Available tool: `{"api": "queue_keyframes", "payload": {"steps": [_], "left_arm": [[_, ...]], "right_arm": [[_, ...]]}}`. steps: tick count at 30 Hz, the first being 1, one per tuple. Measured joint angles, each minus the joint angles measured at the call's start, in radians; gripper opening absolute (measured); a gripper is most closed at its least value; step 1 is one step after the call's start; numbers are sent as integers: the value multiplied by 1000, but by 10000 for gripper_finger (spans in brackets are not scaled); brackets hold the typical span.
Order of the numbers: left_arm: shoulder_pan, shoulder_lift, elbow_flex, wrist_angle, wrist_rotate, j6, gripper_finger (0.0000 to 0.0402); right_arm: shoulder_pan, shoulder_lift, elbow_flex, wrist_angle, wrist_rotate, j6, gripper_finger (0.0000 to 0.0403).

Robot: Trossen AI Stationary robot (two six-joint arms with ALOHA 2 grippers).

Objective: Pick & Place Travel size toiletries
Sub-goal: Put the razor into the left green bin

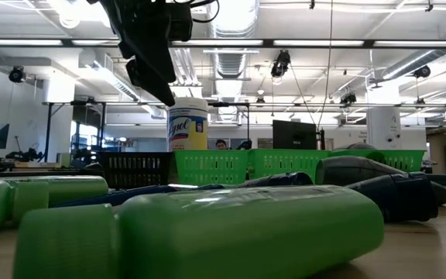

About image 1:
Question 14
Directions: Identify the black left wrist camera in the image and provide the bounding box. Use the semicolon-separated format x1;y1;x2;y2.
167;2;194;43

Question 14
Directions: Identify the large green bottle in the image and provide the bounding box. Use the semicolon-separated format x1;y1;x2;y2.
12;184;386;279

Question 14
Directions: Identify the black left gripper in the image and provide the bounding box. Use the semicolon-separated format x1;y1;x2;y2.
87;0;178;108

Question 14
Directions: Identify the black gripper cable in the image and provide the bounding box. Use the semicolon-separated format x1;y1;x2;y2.
190;0;221;24

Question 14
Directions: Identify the black metal station frame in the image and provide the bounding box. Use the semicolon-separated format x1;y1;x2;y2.
42;100;252;164

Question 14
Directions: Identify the black monitor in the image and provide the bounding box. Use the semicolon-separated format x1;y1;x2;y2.
272;119;318;151

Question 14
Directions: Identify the white round pillar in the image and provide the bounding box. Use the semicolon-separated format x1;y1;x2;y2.
365;105;403;151

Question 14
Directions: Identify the thin hanging cable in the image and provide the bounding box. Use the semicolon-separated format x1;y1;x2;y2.
317;0;335;129

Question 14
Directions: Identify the Lysol wipes canister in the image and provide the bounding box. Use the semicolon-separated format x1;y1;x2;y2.
166;97;210;153

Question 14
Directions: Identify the black overhead frame bar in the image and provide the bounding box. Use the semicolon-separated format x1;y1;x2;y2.
0;37;446;50

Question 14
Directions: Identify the black plastic basket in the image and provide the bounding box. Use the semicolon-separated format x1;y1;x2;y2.
98;150;174;191

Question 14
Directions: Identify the black ceiling spotlight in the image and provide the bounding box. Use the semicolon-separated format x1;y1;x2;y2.
8;65;27;84
340;91;358;106
270;50;292;79
413;64;432;80

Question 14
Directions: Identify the grey rounded object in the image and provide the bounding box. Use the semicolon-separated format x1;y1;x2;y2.
333;142;378;153

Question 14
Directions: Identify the silver ceiling duct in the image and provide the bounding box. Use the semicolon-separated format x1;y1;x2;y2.
209;0;260;122

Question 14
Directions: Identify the dark blue tube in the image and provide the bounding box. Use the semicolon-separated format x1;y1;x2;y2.
51;171;314;208
345;171;440;224

